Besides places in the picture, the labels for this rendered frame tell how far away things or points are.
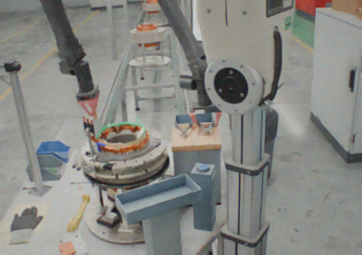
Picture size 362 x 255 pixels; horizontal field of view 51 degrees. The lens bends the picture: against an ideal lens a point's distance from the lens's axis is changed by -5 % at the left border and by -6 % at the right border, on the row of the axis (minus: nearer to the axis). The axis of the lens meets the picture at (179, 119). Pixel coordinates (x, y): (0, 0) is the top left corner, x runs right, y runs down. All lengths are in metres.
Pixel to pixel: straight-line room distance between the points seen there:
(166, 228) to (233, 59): 0.59
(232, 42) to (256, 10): 0.10
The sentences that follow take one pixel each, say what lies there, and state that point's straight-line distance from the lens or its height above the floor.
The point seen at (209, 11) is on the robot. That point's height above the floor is 1.62.
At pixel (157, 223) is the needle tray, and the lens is 1.25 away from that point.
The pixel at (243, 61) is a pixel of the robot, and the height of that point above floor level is 1.50.
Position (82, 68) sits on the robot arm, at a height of 1.39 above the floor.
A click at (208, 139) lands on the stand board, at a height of 1.07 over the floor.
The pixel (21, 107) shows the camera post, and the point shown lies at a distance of 1.72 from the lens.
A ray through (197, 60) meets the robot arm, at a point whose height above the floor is 1.37.
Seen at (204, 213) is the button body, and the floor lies 0.86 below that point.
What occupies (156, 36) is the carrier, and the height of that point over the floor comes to 1.06.
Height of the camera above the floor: 1.75
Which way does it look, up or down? 23 degrees down
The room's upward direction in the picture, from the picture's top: 4 degrees counter-clockwise
